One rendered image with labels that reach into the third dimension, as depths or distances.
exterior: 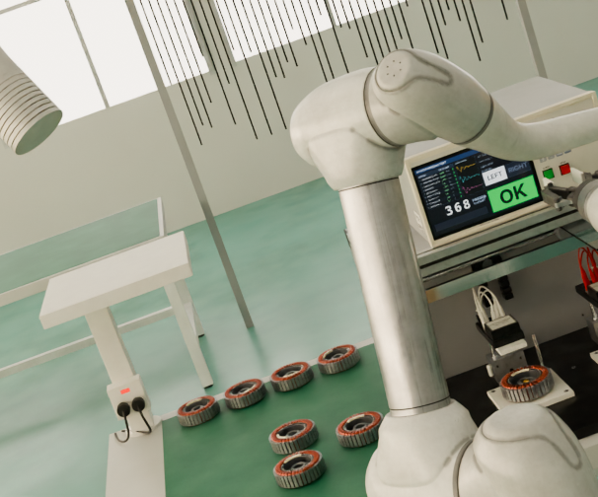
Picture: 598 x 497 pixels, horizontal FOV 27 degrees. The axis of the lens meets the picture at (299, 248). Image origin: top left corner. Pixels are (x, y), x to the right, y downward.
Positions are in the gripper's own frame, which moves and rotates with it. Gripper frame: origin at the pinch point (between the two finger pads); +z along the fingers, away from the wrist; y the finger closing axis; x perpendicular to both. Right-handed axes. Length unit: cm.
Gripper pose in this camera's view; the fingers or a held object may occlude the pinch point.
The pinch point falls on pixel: (563, 181)
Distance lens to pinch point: 263.5
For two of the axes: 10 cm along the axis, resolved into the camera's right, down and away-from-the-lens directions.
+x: -3.1, -9.1, -2.6
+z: -1.2, -2.3, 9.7
